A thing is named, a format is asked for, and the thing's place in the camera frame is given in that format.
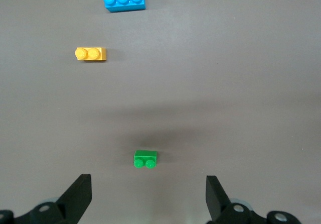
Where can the yellow two-stud block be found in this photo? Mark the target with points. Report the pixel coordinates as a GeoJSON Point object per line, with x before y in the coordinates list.
{"type": "Point", "coordinates": [90, 54]}

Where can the green two-stud block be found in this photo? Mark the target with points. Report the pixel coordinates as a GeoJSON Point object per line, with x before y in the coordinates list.
{"type": "Point", "coordinates": [145, 158]}

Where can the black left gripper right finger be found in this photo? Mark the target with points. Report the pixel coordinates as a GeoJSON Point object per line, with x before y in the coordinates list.
{"type": "Point", "coordinates": [217, 201]}

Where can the blue three-stud block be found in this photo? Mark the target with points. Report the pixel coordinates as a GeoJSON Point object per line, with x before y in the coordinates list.
{"type": "Point", "coordinates": [124, 4]}

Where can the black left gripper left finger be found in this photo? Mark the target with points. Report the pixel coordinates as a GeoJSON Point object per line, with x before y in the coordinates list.
{"type": "Point", "coordinates": [75, 201]}

